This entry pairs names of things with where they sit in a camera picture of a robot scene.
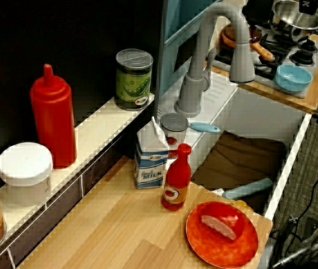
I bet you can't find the blue handled white spatula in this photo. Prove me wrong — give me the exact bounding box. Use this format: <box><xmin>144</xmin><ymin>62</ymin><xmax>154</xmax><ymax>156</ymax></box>
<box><xmin>190</xmin><ymin>122</ymin><xmax>221</xmax><ymax>134</ymax></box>

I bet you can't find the white lidded jar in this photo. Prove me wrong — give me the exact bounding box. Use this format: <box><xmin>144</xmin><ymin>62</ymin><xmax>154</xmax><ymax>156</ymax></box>
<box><xmin>0</xmin><ymin>142</ymin><xmax>54</xmax><ymax>207</ymax></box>

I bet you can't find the silver metal clamp frame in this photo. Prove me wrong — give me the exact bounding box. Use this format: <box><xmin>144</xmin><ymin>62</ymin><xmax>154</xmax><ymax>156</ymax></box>
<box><xmin>270</xmin><ymin>212</ymin><xmax>318</xmax><ymax>269</ymax></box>

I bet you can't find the yellow toy bell pepper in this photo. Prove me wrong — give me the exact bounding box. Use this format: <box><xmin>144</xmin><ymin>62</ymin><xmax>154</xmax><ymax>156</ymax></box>
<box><xmin>231</xmin><ymin>199</ymin><xmax>254</xmax><ymax>211</ymax></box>

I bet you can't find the blue white milk carton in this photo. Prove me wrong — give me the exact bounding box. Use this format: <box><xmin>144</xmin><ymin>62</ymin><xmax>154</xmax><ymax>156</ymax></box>
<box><xmin>133</xmin><ymin>116</ymin><xmax>170</xmax><ymax>189</ymax></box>

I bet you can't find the red hot sauce bottle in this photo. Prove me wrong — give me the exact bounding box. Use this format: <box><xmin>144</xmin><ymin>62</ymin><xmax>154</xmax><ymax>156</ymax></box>
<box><xmin>162</xmin><ymin>143</ymin><xmax>192</xmax><ymax>211</ymax></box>

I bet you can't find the stainless steel pot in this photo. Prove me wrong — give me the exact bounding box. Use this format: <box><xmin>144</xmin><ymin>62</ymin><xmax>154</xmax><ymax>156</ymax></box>
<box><xmin>269</xmin><ymin>0</ymin><xmax>318</xmax><ymax>43</ymax></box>

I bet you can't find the white ledge shelf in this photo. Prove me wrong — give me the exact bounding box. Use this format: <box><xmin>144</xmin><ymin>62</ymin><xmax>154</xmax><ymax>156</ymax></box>
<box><xmin>0</xmin><ymin>94</ymin><xmax>155</xmax><ymax>264</ymax></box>

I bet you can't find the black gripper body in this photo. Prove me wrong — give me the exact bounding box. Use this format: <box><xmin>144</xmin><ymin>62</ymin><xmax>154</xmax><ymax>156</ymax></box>
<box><xmin>298</xmin><ymin>0</ymin><xmax>318</xmax><ymax>15</ymax></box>

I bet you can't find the gray toy faucet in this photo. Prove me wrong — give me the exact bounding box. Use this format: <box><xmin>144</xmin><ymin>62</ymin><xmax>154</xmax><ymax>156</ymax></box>
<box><xmin>174</xmin><ymin>2</ymin><xmax>255</xmax><ymax>118</ymax></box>

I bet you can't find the brown pan with orange handle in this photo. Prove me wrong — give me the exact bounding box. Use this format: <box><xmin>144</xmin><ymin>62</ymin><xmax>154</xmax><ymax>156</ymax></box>
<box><xmin>220</xmin><ymin>24</ymin><xmax>276</xmax><ymax>62</ymax></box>

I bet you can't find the black stove knob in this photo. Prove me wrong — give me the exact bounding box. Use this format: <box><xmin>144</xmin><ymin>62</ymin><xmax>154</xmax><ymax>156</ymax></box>
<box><xmin>298</xmin><ymin>38</ymin><xmax>317</xmax><ymax>53</ymax></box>
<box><xmin>289</xmin><ymin>50</ymin><xmax>316</xmax><ymax>67</ymax></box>

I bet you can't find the brown cloth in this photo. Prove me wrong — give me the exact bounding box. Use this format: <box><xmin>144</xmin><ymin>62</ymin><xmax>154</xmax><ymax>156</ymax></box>
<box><xmin>191</xmin><ymin>131</ymin><xmax>286</xmax><ymax>212</ymax></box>

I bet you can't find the blue handled toy knife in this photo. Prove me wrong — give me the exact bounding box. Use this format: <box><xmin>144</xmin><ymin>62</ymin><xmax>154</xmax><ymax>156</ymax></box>
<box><xmin>222</xmin><ymin>178</ymin><xmax>273</xmax><ymax>200</ymax></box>

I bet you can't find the white toy sink basin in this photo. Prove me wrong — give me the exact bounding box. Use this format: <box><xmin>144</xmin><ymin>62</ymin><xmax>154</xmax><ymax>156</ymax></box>
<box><xmin>158</xmin><ymin>69</ymin><xmax>313</xmax><ymax>222</ymax></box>

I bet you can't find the red ketchup squeeze bottle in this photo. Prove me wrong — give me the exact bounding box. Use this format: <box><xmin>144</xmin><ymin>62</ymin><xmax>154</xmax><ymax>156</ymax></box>
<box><xmin>29</xmin><ymin>63</ymin><xmax>78</xmax><ymax>170</ymax></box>

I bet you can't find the black stove grate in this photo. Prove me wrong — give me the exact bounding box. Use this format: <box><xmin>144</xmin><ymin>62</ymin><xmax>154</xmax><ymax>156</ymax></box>
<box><xmin>214</xmin><ymin>33</ymin><xmax>291</xmax><ymax>82</ymax></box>

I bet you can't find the tomato can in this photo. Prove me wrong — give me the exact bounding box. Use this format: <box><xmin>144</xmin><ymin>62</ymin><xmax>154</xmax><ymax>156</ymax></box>
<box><xmin>160</xmin><ymin>113</ymin><xmax>190</xmax><ymax>160</ymax></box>

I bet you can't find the orange plate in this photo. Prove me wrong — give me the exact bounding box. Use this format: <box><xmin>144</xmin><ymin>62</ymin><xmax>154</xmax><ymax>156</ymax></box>
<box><xmin>186</xmin><ymin>201</ymin><xmax>260</xmax><ymax>266</ymax></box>

